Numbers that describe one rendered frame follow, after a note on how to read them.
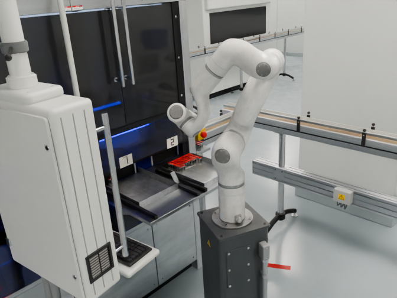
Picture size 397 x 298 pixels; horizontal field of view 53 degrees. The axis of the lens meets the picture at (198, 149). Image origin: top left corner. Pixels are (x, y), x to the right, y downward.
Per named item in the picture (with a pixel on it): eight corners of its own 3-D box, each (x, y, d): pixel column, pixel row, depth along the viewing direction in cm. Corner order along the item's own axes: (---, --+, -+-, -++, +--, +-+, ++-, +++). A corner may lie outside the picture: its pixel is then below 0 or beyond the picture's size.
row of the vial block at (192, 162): (175, 172, 230) (174, 165, 228) (197, 162, 242) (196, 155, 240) (178, 174, 229) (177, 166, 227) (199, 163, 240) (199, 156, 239)
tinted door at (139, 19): (126, 124, 212) (110, 7, 190) (184, 105, 240) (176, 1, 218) (126, 125, 212) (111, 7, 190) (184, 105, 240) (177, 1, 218)
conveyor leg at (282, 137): (272, 219, 326) (273, 130, 297) (278, 214, 332) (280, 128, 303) (282, 223, 320) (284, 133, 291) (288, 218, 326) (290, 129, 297)
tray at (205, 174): (162, 172, 232) (161, 167, 231) (193, 158, 249) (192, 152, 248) (204, 189, 210) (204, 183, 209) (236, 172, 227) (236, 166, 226)
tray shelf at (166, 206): (93, 195, 215) (93, 191, 214) (186, 154, 261) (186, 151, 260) (150, 226, 183) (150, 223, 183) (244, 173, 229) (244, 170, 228)
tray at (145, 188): (101, 188, 218) (100, 182, 216) (138, 172, 234) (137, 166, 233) (139, 208, 195) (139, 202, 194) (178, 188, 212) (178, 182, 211)
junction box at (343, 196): (332, 200, 275) (333, 188, 271) (335, 197, 278) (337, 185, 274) (349, 206, 267) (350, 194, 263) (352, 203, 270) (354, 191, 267)
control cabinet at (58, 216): (10, 263, 174) (-40, 86, 144) (49, 240, 188) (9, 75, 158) (87, 310, 146) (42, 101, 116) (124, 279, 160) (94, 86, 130)
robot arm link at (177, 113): (197, 119, 180) (184, 104, 182) (191, 113, 167) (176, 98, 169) (184, 132, 180) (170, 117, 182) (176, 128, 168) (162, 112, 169)
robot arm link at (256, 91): (209, 154, 172) (220, 141, 186) (234, 167, 170) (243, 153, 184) (257, 47, 148) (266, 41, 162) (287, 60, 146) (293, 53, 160)
